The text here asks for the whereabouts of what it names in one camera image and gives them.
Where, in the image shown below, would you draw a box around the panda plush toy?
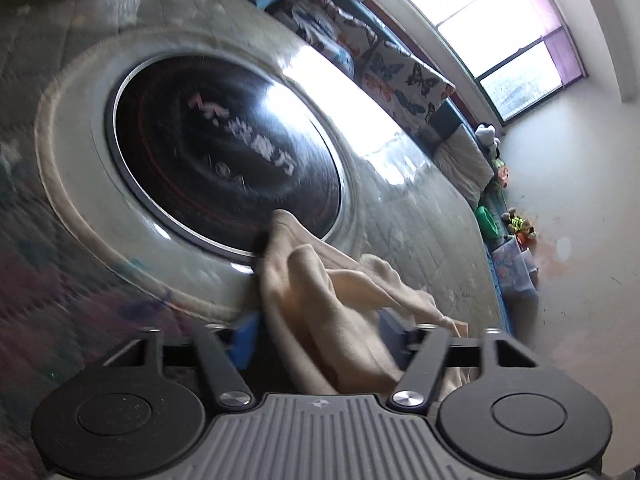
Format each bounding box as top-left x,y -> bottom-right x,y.
475,125 -> 501,157

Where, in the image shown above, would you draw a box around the colourful plush toys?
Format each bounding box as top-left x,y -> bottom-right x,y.
501,208 -> 537,240

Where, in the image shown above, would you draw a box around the beige cloth garment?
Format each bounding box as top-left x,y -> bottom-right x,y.
259,210 -> 469,398

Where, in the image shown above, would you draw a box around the left butterfly print pillow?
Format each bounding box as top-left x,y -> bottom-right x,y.
272,0 -> 378,79

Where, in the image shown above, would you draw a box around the right butterfly print pillow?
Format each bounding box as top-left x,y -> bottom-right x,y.
361,41 -> 456,136

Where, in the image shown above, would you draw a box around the grey plain cushion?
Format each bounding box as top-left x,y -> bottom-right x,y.
433,126 -> 495,210

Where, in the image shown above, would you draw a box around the clear plastic storage box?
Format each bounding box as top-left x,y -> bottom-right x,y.
491,237 -> 538,298

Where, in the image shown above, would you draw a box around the blue sofa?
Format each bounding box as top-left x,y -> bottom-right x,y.
255,10 -> 511,337

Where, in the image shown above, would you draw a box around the round black induction cooktop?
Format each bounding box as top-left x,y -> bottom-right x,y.
104,52 -> 346,262

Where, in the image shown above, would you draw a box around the butterfly print pillow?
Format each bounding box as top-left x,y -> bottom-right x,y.
361,41 -> 456,136
272,0 -> 378,79

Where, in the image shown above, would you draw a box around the green plastic bowl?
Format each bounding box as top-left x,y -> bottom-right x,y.
475,205 -> 502,242

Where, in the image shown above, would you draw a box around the window with green frame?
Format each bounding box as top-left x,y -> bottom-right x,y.
366,0 -> 586,129

